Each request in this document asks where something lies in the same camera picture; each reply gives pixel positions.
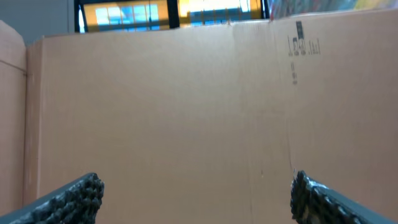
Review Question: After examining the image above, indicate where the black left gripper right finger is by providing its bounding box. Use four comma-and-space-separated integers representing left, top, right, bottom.
290, 170, 395, 224

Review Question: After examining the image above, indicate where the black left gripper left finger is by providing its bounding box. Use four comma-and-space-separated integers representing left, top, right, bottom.
1, 173, 104, 224

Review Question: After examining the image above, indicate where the brown cardboard box wall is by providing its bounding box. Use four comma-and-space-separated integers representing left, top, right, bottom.
1, 9, 397, 223

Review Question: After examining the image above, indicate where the black framed window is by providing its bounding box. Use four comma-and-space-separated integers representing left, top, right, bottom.
73, 0, 269, 33

